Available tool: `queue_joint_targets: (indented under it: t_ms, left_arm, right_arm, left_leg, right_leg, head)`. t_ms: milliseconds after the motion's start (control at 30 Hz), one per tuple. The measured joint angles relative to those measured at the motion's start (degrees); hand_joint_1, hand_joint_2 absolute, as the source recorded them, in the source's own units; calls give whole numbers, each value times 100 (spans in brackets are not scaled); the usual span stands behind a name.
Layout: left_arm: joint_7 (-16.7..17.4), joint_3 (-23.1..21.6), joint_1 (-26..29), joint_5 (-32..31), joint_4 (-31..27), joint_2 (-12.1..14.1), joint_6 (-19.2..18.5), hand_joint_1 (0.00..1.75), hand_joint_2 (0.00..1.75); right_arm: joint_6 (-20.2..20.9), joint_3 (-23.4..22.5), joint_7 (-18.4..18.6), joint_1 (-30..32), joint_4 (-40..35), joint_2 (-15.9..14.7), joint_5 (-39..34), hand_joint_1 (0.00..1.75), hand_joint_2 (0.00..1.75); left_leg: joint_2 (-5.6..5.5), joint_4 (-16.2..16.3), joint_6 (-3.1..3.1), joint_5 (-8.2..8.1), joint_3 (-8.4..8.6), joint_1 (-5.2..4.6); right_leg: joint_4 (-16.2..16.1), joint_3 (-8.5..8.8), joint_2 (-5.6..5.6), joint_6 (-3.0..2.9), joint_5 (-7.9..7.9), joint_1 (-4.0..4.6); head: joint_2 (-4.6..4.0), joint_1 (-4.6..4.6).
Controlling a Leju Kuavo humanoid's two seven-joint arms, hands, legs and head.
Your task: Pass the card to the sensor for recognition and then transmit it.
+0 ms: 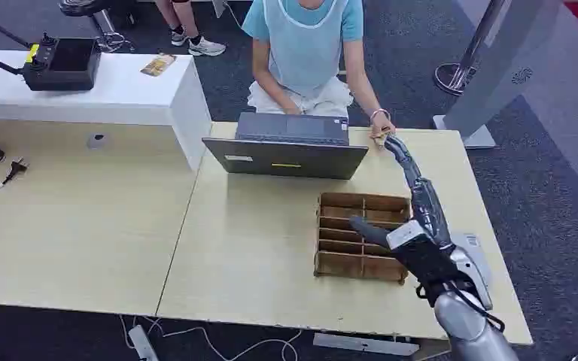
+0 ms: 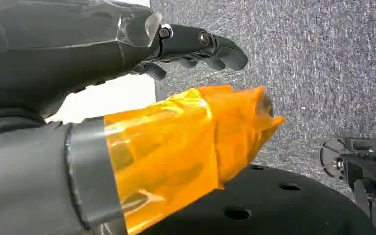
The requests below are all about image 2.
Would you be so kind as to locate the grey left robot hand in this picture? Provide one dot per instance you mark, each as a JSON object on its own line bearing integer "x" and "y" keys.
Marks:
{"x": 29, "y": 168}

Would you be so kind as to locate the black robot leg shell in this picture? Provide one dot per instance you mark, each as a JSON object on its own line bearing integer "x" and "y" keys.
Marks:
{"x": 272, "y": 211}

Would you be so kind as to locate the black robot foot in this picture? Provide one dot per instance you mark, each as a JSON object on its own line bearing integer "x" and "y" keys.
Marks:
{"x": 369, "y": 175}

